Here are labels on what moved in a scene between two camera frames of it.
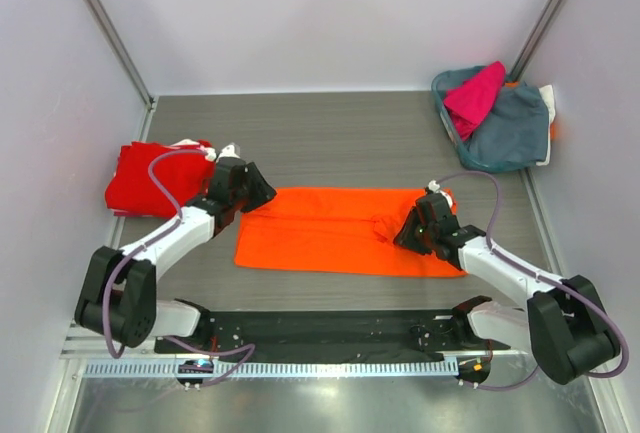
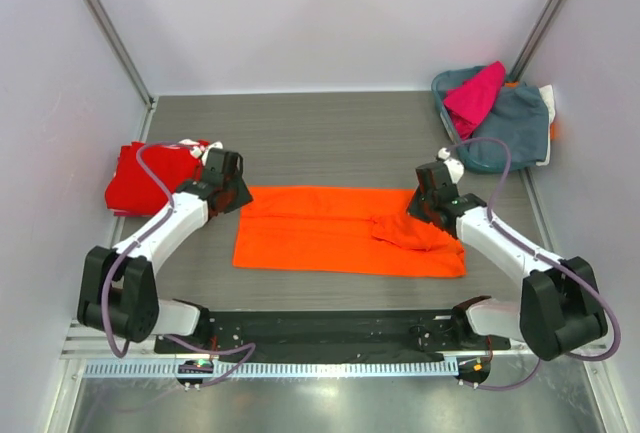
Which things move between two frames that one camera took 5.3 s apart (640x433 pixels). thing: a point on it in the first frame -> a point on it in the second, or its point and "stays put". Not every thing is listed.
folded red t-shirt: x=131 y=192 stays put
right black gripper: x=420 y=228 -> x=423 y=208
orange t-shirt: x=331 y=231 stays put
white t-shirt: x=547 y=93 stays put
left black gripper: x=262 y=192 -> x=243 y=198
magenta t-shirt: x=471 y=101 stays put
